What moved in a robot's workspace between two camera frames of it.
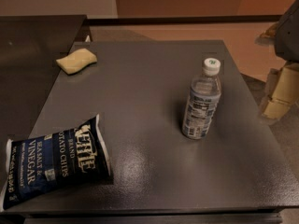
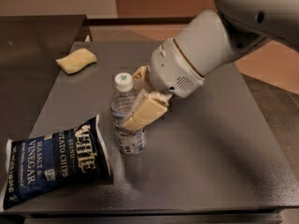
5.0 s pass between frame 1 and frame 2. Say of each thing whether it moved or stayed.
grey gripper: moved
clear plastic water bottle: moved
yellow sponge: stayed
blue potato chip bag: stayed
